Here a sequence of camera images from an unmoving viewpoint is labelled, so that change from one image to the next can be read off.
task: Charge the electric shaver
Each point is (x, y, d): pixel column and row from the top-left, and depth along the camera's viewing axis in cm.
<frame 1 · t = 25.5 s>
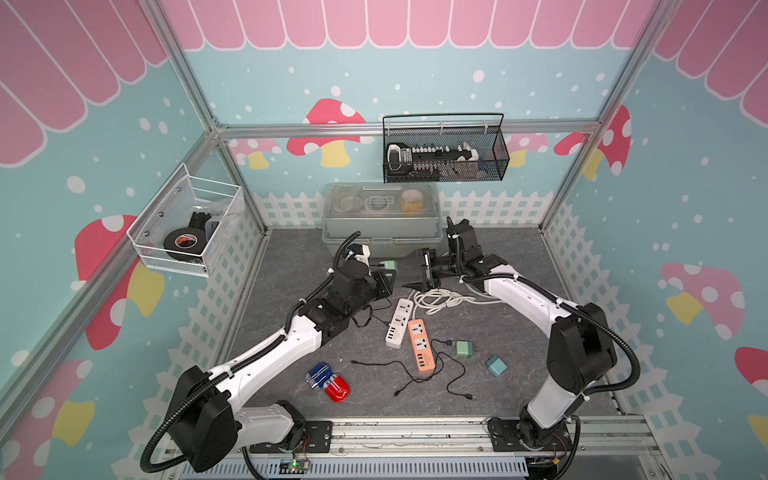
left hand: (395, 279, 78), fingers open
right hand: (399, 266, 79), fingers open
translucent green storage box: (394, 219, 97), point 21 cm above the table
white power strip: (399, 323, 93), point 3 cm above the table
orange power strip: (421, 346, 89), point 3 cm above the table
green charger adapter with prongs: (464, 349, 89), point 2 cm above the table
teal cube adapter: (496, 365, 85), point 3 cm above the table
red blue electric shaver case: (321, 376, 83), point 3 cm above the table
yellow tape roll in box: (412, 201, 107), point 19 cm above the table

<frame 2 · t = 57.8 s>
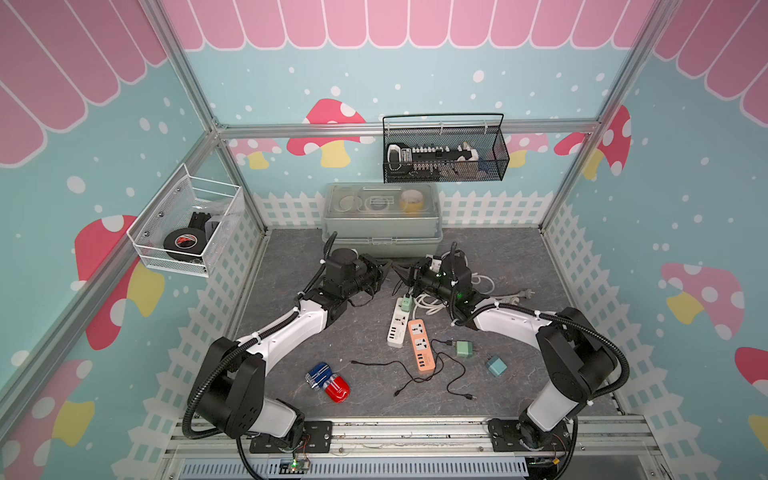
left hand: (396, 264, 81), fingers closed
right hand: (390, 261, 79), fingers closed
the named things where they were.

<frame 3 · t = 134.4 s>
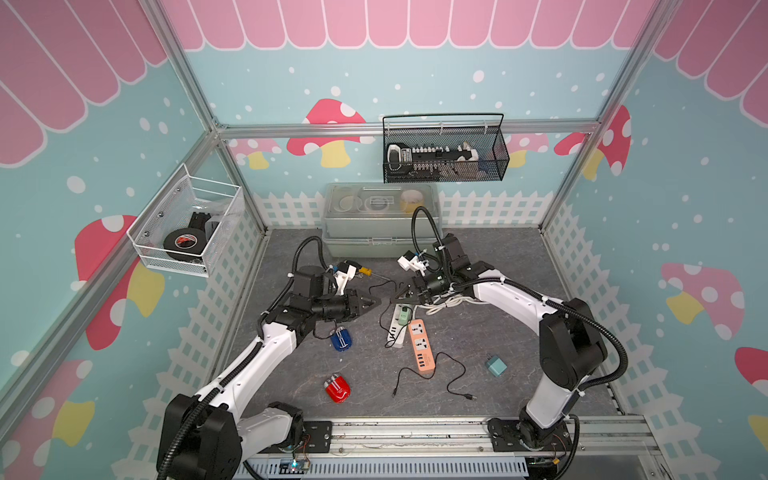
left hand: (377, 309, 76), fingers open
right hand: (393, 301, 76), fingers closed
red blue electric shaver case: (337, 388, 81), point 3 cm above the table
yellow black screwdriver: (366, 271, 108), point 2 cm above the table
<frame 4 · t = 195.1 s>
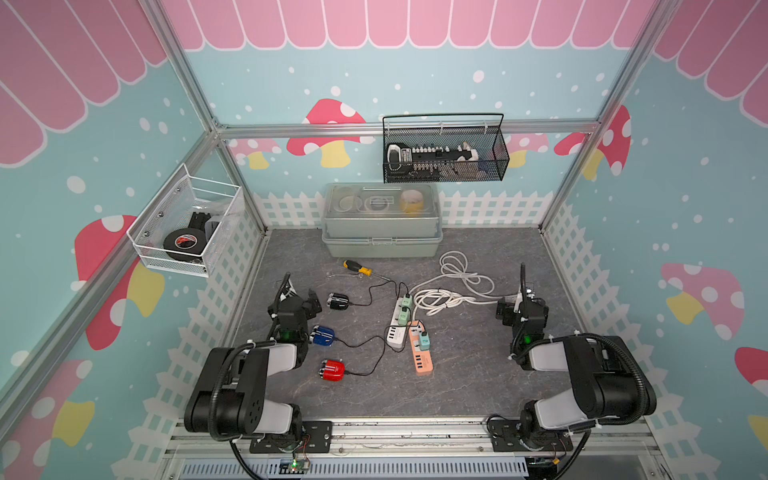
left hand: (297, 298, 92), fingers open
right hand: (519, 298, 94), fingers open
red blue electric shaver case: (332, 370, 84), point 3 cm above the table
black silver electric shaver: (337, 301, 99), point 3 cm above the table
